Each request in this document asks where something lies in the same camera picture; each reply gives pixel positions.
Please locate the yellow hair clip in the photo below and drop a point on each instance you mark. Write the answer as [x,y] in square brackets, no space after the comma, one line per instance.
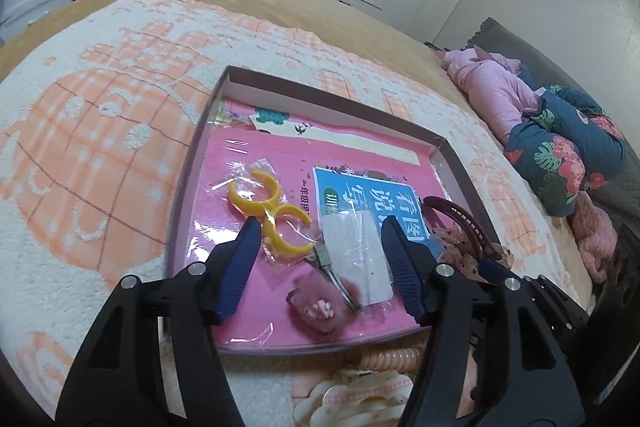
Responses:
[272,217]

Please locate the bed with tan sheet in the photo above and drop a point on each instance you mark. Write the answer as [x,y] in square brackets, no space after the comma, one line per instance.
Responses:
[300,2]

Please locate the cream hair claw clip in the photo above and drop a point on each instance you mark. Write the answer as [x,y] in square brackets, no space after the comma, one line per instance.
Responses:
[360,399]

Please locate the white and orange printed blanket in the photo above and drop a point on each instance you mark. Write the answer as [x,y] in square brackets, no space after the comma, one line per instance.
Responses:
[100,132]

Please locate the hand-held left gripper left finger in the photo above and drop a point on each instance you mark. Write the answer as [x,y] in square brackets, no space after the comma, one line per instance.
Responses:
[240,267]

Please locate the pink book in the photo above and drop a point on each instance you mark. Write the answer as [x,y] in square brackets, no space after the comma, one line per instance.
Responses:
[280,302]

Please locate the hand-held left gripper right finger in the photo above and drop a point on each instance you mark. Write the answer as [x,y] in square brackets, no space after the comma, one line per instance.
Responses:
[405,272]

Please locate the pink fuzzy hair clip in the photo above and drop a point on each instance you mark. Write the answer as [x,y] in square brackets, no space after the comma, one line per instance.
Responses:
[312,304]

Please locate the pink knitted cloth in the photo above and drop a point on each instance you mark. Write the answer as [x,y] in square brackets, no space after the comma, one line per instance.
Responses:
[595,242]

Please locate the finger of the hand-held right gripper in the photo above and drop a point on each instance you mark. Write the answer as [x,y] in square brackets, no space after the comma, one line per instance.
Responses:
[555,302]

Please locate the blue floral quilt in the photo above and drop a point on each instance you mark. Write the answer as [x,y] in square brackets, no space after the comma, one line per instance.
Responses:
[565,152]

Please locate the clear plastic packet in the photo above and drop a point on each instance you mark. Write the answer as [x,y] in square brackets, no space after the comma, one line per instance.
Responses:
[355,257]

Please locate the lace bow headband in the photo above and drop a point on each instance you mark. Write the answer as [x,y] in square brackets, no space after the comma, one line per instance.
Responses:
[460,227]

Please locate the pink quilt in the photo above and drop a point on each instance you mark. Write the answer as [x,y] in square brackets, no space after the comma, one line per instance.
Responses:
[490,87]

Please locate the floral and pink bedding pile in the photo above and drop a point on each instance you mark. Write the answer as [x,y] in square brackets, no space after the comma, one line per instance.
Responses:
[520,42]

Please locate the shallow cardboard box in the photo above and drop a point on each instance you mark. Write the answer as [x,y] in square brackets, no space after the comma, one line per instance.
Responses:
[200,187]

